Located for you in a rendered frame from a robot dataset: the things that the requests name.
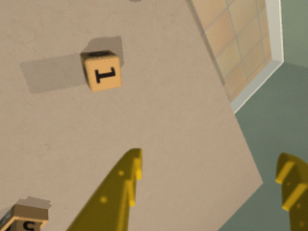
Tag tan wooden number cube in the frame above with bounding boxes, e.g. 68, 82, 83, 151
5, 219, 40, 231
80, 50, 122, 92

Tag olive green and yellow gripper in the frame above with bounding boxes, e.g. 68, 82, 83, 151
66, 148, 308, 231

